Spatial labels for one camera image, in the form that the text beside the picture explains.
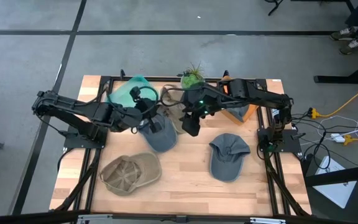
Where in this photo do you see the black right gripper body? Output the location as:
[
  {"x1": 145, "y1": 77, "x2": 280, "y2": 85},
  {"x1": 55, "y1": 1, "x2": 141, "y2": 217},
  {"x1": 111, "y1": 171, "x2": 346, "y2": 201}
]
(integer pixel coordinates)
[{"x1": 181, "y1": 112, "x2": 202, "y2": 138}]

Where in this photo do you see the black desk foot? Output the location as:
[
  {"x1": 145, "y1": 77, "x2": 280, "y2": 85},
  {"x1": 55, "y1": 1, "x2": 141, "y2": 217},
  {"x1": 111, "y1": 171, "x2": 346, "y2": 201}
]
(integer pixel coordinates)
[{"x1": 313, "y1": 55, "x2": 358, "y2": 85}]

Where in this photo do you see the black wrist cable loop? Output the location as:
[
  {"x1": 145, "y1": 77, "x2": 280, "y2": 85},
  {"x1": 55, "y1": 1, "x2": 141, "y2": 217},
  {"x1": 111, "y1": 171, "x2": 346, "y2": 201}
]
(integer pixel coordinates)
[{"x1": 130, "y1": 85, "x2": 160, "y2": 110}]

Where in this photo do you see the black aluminium table frame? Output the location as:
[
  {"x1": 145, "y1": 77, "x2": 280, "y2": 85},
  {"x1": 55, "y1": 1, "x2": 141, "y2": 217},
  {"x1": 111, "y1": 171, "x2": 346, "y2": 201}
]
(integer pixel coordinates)
[{"x1": 50, "y1": 70, "x2": 312, "y2": 218}]

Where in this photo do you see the black overhead camera frame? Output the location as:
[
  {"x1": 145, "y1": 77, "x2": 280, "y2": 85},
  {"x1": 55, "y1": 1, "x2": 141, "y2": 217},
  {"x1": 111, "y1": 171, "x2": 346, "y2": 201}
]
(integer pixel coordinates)
[{"x1": 0, "y1": 210, "x2": 358, "y2": 224}]

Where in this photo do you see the tan baseball cap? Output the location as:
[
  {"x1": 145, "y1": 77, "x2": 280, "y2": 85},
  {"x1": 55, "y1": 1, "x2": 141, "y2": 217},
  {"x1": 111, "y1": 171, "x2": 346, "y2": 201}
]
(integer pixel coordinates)
[
  {"x1": 99, "y1": 151, "x2": 163, "y2": 197},
  {"x1": 159, "y1": 84, "x2": 193, "y2": 135}
]

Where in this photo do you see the translucent orange bin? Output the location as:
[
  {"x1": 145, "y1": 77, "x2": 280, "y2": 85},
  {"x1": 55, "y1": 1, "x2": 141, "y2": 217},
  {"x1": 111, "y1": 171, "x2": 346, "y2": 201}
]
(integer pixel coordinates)
[{"x1": 218, "y1": 75, "x2": 260, "y2": 127}]

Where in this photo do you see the potted plant triangle-pattern pot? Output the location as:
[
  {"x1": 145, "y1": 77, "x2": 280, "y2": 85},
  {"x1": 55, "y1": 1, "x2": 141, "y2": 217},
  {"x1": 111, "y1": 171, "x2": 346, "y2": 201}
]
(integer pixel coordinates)
[{"x1": 180, "y1": 61, "x2": 206, "y2": 90}]

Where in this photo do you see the white flat box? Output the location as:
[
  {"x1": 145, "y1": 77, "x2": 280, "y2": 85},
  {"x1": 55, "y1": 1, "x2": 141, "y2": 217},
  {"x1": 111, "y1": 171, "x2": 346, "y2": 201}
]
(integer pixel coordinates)
[{"x1": 311, "y1": 155, "x2": 357, "y2": 210}]

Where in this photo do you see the black metal bar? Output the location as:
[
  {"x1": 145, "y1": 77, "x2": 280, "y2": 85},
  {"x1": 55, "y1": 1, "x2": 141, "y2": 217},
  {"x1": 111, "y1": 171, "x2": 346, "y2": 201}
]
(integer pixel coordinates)
[{"x1": 304, "y1": 162, "x2": 358, "y2": 188}]

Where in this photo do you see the yellow extension cable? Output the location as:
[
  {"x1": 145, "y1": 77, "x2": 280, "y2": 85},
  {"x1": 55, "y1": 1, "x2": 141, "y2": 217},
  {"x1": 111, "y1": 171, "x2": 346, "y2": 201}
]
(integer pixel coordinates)
[{"x1": 310, "y1": 77, "x2": 358, "y2": 149}]

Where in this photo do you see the person's shoe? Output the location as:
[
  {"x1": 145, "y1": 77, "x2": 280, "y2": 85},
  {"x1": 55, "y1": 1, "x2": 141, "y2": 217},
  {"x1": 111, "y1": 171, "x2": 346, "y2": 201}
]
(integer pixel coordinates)
[
  {"x1": 329, "y1": 26, "x2": 358, "y2": 41},
  {"x1": 339, "y1": 39, "x2": 358, "y2": 56}
]

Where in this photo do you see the black cable bundle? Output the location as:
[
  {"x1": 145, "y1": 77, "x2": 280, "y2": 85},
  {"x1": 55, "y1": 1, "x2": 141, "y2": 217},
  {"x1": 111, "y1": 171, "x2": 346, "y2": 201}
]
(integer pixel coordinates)
[{"x1": 290, "y1": 107, "x2": 358, "y2": 170}]

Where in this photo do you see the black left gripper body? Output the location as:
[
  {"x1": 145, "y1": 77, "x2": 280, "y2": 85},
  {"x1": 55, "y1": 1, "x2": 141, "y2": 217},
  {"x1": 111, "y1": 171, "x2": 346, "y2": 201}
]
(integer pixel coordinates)
[{"x1": 134, "y1": 98, "x2": 160, "y2": 124}]

